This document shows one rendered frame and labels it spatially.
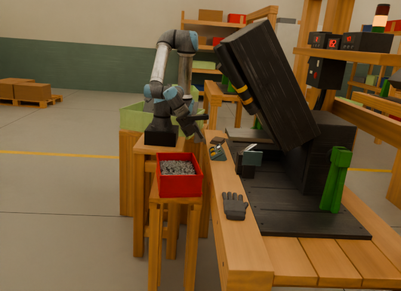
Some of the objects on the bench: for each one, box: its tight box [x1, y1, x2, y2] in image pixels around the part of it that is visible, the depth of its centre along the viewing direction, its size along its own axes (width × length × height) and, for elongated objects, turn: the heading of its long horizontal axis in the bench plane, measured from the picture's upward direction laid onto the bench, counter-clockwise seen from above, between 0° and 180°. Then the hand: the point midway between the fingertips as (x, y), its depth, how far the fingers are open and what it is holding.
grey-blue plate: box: [242, 151, 263, 178], centre depth 152 cm, size 10×2×14 cm, turn 80°
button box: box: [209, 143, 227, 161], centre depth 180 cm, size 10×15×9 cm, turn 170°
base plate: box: [225, 138, 372, 240], centre depth 164 cm, size 42×110×2 cm, turn 170°
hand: (205, 141), depth 171 cm, fingers closed
